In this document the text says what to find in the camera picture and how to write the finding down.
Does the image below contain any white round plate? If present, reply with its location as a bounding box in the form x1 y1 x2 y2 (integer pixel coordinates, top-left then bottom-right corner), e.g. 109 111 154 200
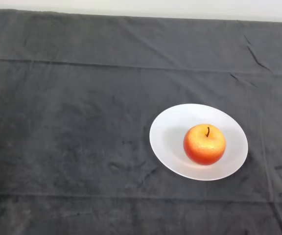
149 103 249 182

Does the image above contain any red yellow apple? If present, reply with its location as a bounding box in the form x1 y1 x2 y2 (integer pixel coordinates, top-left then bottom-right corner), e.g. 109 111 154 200
183 124 227 166

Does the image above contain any black cloth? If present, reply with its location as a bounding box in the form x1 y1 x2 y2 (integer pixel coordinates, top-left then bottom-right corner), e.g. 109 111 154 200
0 8 282 235

